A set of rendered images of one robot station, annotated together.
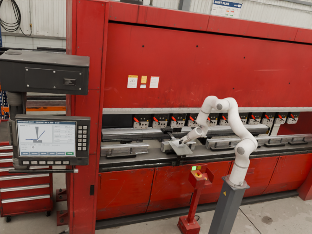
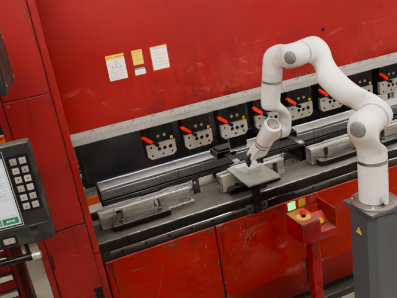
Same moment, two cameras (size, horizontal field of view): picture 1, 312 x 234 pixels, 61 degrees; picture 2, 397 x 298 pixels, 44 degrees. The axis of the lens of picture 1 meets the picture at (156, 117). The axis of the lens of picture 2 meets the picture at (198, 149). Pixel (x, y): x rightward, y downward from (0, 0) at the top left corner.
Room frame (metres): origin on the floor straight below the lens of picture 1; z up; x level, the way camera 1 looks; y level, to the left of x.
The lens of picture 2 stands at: (0.05, -0.27, 2.05)
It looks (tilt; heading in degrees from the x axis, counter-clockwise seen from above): 20 degrees down; 5
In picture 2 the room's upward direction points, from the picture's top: 9 degrees counter-clockwise
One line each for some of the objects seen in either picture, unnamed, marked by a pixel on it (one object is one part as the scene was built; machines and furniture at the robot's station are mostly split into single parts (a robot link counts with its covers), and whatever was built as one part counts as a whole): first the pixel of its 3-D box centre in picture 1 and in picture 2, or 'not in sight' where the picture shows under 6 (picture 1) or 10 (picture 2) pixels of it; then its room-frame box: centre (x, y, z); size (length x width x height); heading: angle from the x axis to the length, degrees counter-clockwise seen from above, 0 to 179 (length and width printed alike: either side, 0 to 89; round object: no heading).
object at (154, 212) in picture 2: (121, 155); (141, 218); (2.27, 0.29, 0.89); 0.30 x 0.05 x 0.03; 113
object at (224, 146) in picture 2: (169, 132); (227, 154); (2.69, -0.18, 1.01); 0.26 x 0.12 x 0.05; 23
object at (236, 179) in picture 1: (238, 173); (373, 181); (1.96, -0.78, 1.09); 0.19 x 0.19 x 0.18
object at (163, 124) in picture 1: (159, 119); (194, 129); (2.47, -0.04, 1.26); 0.15 x 0.09 x 0.17; 113
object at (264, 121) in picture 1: (266, 116); not in sight; (3.02, -1.32, 1.26); 0.15 x 0.09 x 0.17; 113
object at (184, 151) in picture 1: (180, 147); (252, 172); (2.42, -0.30, 1.00); 0.26 x 0.18 x 0.01; 23
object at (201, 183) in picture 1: (201, 176); (311, 218); (2.32, -0.56, 0.75); 0.20 x 0.16 x 0.18; 114
